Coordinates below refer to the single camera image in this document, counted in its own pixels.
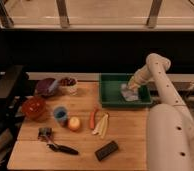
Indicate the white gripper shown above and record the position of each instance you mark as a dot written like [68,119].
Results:
[132,84]

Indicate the light blue towel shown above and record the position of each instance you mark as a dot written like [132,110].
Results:
[128,94]

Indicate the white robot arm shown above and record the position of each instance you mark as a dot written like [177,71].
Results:
[169,125]

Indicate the green plastic tray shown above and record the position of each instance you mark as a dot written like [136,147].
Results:
[110,92]

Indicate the orange carrot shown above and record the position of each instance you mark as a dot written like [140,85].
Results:
[92,119]

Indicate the white bowl of red fruit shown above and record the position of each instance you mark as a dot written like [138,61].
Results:
[68,85]

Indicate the yellow apple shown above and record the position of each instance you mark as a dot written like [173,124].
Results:
[74,123]

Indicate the wooden cutting board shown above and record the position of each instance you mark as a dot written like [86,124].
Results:
[127,127]

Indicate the black rectangular block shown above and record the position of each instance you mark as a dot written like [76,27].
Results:
[106,150]

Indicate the blue cup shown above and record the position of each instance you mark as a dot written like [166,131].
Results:
[61,116]

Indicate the purple bowl with spoon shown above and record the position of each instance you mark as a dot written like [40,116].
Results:
[47,87]

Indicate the black equipment stand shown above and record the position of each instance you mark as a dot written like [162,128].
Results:
[9,85]

